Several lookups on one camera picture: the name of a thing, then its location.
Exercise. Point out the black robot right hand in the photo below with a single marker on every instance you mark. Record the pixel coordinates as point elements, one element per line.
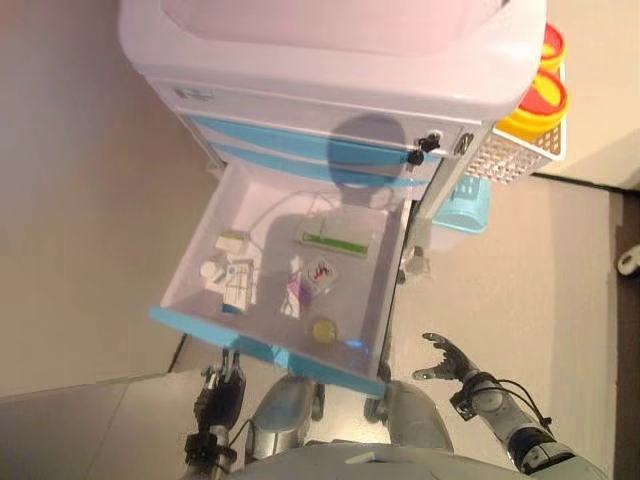
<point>457,367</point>

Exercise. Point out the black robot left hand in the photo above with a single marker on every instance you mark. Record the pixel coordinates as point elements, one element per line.
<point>220,395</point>

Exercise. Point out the clear bottle of yellow capsules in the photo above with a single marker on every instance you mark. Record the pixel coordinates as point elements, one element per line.
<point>325,331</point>

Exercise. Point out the white drawer with blue front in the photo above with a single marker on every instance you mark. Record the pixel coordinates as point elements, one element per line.
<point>270,260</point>

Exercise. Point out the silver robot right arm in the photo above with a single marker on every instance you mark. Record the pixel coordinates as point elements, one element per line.
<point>520,435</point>

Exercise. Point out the blue and white medicine box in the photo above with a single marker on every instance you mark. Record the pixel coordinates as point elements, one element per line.
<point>237,287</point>

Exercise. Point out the purple medicine packet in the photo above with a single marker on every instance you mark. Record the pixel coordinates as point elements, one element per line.
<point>296,295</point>

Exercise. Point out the green and white medicine box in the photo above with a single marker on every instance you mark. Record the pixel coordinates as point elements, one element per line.
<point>335,235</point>

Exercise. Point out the blue striped cart drawer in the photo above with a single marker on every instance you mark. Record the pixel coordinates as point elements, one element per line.
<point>300,152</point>
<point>210,130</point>

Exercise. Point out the grey robot right leg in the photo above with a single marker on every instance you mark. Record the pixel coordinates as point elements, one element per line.
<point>417,415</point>

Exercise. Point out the grey robot leg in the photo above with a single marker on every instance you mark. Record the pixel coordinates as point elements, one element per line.
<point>417,415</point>
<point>280,415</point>

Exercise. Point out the grey robot left leg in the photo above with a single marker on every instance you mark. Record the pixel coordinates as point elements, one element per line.
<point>280,415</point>

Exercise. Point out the grey robot torso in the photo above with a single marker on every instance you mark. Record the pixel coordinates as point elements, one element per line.
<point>400,465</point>

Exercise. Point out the grey cart caster wheel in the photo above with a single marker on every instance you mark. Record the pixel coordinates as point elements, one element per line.
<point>415,262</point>

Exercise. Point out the small white pill bottle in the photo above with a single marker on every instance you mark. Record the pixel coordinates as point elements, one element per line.
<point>209,274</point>

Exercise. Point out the small green white box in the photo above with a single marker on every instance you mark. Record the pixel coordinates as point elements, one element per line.
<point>231,241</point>

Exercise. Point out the light blue plastic bin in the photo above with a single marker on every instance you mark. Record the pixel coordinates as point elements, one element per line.
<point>462,210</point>

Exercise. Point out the pink box with red motorcyclist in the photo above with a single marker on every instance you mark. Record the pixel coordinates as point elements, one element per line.
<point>322,274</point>

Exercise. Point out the white bed caster wheel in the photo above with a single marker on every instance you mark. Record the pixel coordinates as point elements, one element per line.
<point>629,260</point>

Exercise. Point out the yellow sharps container red lid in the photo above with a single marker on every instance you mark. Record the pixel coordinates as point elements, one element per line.
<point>540,100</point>
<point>554,47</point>

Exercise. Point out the white medical cart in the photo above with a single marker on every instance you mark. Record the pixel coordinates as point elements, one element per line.
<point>325,60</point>

